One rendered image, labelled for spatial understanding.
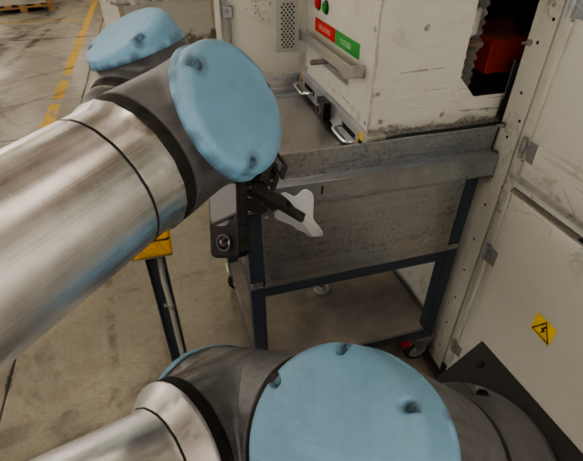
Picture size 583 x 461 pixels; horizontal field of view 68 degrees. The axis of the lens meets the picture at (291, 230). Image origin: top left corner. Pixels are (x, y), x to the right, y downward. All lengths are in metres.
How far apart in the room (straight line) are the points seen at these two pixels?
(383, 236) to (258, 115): 0.95
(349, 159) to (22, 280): 0.89
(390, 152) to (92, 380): 1.29
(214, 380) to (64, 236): 0.27
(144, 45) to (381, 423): 0.36
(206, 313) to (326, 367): 1.53
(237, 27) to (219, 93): 1.46
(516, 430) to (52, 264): 0.44
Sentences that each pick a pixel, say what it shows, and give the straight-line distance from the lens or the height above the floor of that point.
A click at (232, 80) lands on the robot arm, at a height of 1.27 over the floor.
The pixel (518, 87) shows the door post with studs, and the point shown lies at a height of 1.02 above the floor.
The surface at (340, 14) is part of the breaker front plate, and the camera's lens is 1.19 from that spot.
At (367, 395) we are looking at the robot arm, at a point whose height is 1.08.
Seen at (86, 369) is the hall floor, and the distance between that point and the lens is 1.83.
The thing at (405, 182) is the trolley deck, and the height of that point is 0.81.
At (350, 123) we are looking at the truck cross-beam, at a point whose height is 0.92.
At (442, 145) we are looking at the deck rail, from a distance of 1.16.
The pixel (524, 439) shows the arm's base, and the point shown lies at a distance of 0.52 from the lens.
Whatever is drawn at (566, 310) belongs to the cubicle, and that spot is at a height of 0.64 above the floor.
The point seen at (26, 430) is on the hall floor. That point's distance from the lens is 1.76.
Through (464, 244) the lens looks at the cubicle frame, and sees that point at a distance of 1.41.
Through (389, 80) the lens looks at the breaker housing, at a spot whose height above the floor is 1.04.
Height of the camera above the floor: 1.36
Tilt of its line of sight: 37 degrees down
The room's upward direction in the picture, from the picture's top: straight up
